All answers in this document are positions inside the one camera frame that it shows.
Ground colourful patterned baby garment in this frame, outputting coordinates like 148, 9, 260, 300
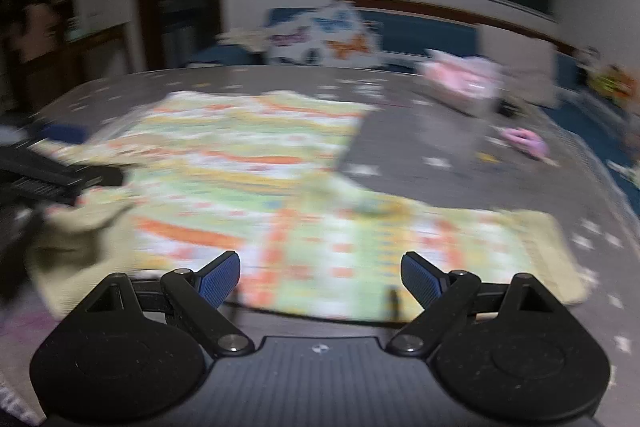
26, 91, 588, 322

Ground cream cloth on sofa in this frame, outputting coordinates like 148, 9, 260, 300
216, 28, 270, 53

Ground blue sofa bench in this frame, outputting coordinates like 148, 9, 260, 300
186, 9, 634, 167

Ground pink tissue pack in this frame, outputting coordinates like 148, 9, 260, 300
414, 50, 502, 118

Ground butterfly print pillow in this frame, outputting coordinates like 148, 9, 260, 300
266, 2, 383, 69

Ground grey square cushion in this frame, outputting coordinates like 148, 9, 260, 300
476, 25, 558, 108

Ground orange yellow plush toys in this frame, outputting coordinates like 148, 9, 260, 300
588, 65, 639, 109

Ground pink scrunchie ring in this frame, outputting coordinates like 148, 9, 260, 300
499, 126, 551, 160

